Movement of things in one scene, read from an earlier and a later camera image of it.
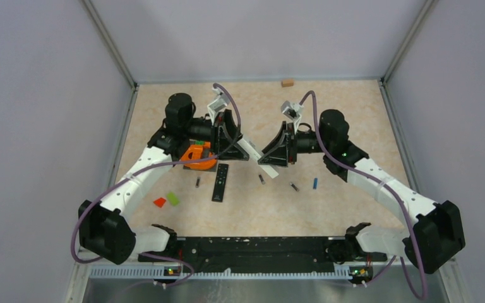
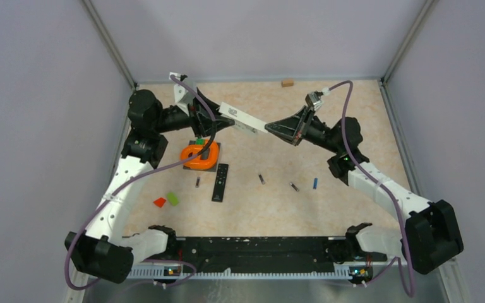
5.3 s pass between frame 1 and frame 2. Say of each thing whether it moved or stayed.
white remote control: moved
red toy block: stayed
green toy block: stayed
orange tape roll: stayed
